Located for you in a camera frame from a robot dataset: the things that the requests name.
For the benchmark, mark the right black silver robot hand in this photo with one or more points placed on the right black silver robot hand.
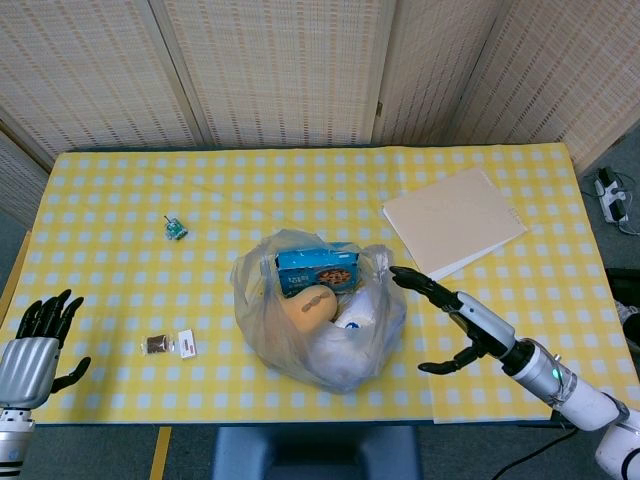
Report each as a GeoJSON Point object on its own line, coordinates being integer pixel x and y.
{"type": "Point", "coordinates": [482, 320]}

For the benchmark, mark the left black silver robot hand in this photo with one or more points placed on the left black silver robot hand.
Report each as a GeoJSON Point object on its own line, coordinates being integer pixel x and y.
{"type": "Point", "coordinates": [27, 370]}

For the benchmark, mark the transparent plastic bag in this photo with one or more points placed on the transparent plastic bag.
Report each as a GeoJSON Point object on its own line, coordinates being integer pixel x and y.
{"type": "Point", "coordinates": [280, 350]}

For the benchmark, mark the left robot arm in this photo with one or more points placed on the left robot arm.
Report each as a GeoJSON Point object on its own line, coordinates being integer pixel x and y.
{"type": "Point", "coordinates": [14, 435]}

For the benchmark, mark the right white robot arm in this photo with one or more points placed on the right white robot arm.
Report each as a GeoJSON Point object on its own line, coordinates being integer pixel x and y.
{"type": "Point", "coordinates": [585, 402]}

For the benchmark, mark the beige cover notebook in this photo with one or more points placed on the beige cover notebook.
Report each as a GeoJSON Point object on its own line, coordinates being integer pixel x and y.
{"type": "Point", "coordinates": [450, 220]}

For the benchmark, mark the white paper roll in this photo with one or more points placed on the white paper roll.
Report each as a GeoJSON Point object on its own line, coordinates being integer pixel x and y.
{"type": "Point", "coordinates": [361, 312]}

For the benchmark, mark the brown snack packet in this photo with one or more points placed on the brown snack packet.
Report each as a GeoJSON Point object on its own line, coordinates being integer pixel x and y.
{"type": "Point", "coordinates": [156, 345]}

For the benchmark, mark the black object with white shoe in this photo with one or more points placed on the black object with white shoe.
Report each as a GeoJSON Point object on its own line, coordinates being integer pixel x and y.
{"type": "Point", "coordinates": [627, 285]}

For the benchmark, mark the yellow floor tape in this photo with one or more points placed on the yellow floor tape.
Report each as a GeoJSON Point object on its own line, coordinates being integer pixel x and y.
{"type": "Point", "coordinates": [161, 452]}

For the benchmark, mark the small white red box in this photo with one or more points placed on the small white red box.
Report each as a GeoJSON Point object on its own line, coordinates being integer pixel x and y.
{"type": "Point", "coordinates": [187, 344]}

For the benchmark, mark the orange bread pack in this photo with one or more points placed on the orange bread pack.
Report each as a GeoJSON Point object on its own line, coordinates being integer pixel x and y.
{"type": "Point", "coordinates": [310, 306]}

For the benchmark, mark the white power strip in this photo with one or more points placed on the white power strip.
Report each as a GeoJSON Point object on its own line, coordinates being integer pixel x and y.
{"type": "Point", "coordinates": [611, 197]}

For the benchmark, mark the blue cookie box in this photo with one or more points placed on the blue cookie box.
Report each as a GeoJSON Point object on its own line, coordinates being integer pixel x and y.
{"type": "Point", "coordinates": [310, 270]}

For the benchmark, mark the woven folding screen panel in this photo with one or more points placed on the woven folding screen panel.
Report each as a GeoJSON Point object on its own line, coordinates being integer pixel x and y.
{"type": "Point", "coordinates": [17, 180]}
{"type": "Point", "coordinates": [560, 75]}
{"type": "Point", "coordinates": [90, 70]}
{"type": "Point", "coordinates": [280, 70]}
{"type": "Point", "coordinates": [430, 65]}

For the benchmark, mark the small green toy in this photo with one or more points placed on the small green toy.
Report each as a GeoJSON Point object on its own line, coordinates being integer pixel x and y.
{"type": "Point", "coordinates": [175, 230]}

